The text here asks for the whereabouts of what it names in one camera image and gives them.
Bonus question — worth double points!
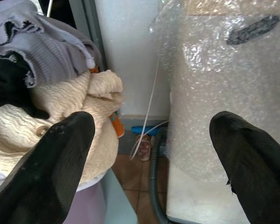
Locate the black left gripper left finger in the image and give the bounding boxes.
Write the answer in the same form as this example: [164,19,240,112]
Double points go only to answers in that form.
[0,111,96,224]

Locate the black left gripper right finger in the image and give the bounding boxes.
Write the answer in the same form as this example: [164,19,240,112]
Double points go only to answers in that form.
[210,111,280,224]

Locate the cream textured knit garment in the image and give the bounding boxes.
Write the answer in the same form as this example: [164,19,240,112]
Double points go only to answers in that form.
[0,69,125,185]

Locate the clear bubble wrap sheet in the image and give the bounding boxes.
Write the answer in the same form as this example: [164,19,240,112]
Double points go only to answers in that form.
[148,0,280,183]

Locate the black garment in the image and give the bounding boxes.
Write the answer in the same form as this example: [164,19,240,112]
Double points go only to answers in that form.
[0,54,49,120]

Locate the worn slipper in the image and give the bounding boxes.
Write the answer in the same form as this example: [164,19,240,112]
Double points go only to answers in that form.
[135,134,152,162]

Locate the blue pipe fitting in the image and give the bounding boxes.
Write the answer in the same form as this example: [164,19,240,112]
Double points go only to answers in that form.
[131,125,160,137]

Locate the lilac ribbed knit garment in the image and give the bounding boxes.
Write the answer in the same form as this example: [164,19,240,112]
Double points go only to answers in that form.
[0,0,97,89]

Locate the grey brown garment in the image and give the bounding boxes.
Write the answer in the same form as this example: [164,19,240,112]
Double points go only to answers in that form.
[41,15,103,76]

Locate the grey corrugated drain hose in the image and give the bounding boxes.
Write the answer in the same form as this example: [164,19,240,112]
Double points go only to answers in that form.
[148,134,171,224]

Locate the thin white cord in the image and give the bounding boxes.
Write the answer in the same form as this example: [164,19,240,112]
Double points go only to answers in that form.
[129,56,170,161]

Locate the grey door frame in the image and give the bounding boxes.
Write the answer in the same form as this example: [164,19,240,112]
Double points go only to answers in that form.
[65,0,108,70]

